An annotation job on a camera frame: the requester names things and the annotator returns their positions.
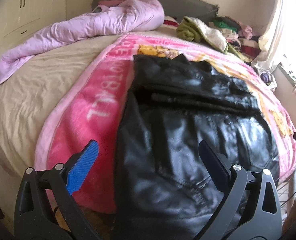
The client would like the black leather jacket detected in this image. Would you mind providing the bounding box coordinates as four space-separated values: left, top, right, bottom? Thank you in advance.
113 55 280 239

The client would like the beige bed sheet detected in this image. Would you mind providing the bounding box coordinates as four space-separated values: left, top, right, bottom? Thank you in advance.
0 28 178 178

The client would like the pile of mixed clothes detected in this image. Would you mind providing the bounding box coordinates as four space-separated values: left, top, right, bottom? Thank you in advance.
208 16 261 64

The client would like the pink cartoon fleece blanket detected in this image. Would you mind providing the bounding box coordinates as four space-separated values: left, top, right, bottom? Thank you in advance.
34 34 296 213

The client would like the purple cloth bundle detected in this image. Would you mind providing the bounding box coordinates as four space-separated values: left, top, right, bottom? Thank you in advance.
260 72 273 86

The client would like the cream wardrobe with handles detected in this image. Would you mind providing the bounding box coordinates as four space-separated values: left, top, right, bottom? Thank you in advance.
0 0 66 56

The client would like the dark grey headboard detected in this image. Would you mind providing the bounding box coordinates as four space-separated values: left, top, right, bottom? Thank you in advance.
91 0 219 23

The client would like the lilac quilted duvet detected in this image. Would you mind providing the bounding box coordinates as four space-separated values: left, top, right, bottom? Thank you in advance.
0 0 165 84

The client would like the green and cream blanket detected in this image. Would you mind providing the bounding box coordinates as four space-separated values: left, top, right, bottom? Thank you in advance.
176 16 247 62

